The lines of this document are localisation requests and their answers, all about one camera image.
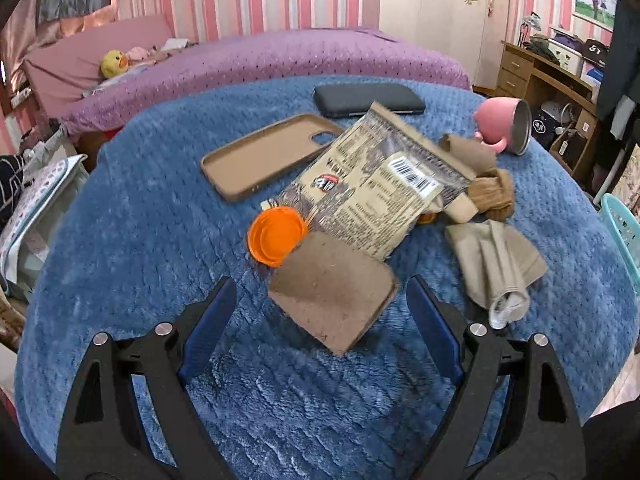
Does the cream wardrobe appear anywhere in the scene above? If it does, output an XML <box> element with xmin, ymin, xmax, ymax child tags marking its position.
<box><xmin>379</xmin><ymin>0</ymin><xmax>512</xmax><ymax>95</ymax></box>

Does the purple dotted bed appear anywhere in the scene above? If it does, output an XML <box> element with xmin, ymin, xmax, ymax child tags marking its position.
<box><xmin>60</xmin><ymin>27</ymin><xmax>474</xmax><ymax>137</ymax></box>

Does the orange plastic lid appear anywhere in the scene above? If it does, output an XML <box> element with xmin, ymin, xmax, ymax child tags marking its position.
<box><xmin>247</xmin><ymin>206</ymin><xmax>308</xmax><ymax>267</ymax></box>

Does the white box with drawers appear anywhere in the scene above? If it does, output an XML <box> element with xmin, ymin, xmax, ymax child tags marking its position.
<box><xmin>546</xmin><ymin>36</ymin><xmax>585</xmax><ymax>77</ymax></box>

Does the black phone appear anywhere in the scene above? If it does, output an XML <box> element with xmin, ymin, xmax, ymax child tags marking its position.
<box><xmin>313</xmin><ymin>83</ymin><xmax>427</xmax><ymax>119</ymax></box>

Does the brown cardboard piece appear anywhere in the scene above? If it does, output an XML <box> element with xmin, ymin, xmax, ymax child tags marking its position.
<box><xmin>268</xmin><ymin>230</ymin><xmax>399</xmax><ymax>357</ymax></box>

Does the tan phone case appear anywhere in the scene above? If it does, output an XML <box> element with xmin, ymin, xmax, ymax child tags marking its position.
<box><xmin>200</xmin><ymin>113</ymin><xmax>346</xmax><ymax>204</ymax></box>

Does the beige cloth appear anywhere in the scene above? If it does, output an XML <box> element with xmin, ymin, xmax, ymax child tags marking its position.
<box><xmin>444</xmin><ymin>220</ymin><xmax>549</xmax><ymax>331</ymax></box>

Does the yellow duck plush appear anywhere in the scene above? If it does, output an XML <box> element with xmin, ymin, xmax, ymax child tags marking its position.
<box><xmin>100</xmin><ymin>50</ymin><xmax>130</xmax><ymax>80</ymax></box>

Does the small framed wall picture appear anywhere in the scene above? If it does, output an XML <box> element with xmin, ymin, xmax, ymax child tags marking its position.
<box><xmin>571</xmin><ymin>0</ymin><xmax>620</xmax><ymax>34</ymax></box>

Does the blue fleece blanket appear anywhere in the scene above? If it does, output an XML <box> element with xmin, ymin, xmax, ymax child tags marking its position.
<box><xmin>15</xmin><ymin>76</ymin><xmax>640</xmax><ymax>480</ymax></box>

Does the desk lamp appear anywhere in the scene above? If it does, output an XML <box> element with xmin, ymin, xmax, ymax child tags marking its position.
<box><xmin>516</xmin><ymin>11</ymin><xmax>545</xmax><ymax>50</ymax></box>

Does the dark patterned bag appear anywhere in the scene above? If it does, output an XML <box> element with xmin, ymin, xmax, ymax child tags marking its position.
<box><xmin>0</xmin><ymin>155</ymin><xmax>27</xmax><ymax>213</ymax></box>

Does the black bag with white label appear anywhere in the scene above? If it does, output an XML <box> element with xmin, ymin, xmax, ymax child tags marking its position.
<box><xmin>529</xmin><ymin>101</ymin><xmax>565</xmax><ymax>152</ymax></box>

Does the brown printed snack bag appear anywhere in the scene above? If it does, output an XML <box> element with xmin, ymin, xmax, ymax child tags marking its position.
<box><xmin>277</xmin><ymin>101</ymin><xmax>477</xmax><ymax>262</ymax></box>

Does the pink metal mug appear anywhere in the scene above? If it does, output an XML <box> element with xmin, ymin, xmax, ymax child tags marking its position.
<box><xmin>472</xmin><ymin>98</ymin><xmax>533</xmax><ymax>157</ymax></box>

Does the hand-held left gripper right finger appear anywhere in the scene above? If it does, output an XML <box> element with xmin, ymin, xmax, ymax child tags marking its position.
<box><xmin>406</xmin><ymin>275</ymin><xmax>586</xmax><ymax>480</ymax></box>

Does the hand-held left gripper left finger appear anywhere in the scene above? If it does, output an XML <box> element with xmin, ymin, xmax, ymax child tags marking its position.
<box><xmin>56</xmin><ymin>276</ymin><xmax>237</xmax><ymax>480</ymax></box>

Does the wooden desk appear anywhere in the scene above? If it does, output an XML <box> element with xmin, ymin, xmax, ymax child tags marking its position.
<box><xmin>496</xmin><ymin>40</ymin><xmax>602</xmax><ymax>177</ymax></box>

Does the pink covered headboard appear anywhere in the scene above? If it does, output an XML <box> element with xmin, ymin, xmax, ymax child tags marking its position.
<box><xmin>23</xmin><ymin>14</ymin><xmax>177</xmax><ymax>117</ymax></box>

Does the pink curtain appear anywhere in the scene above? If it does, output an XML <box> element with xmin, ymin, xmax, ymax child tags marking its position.
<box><xmin>0</xmin><ymin>0</ymin><xmax>123</xmax><ymax>91</ymax></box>

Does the teal plastic basket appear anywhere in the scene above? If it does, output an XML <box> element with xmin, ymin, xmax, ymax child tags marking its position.
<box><xmin>597</xmin><ymin>193</ymin><xmax>640</xmax><ymax>302</ymax></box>

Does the brown cardboard tube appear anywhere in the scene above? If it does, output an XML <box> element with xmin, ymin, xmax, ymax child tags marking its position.
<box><xmin>439</xmin><ymin>132</ymin><xmax>499</xmax><ymax>178</ymax></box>

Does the dark clothes pile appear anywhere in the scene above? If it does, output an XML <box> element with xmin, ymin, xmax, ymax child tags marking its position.
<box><xmin>524</xmin><ymin>35</ymin><xmax>562</xmax><ymax>66</ymax></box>

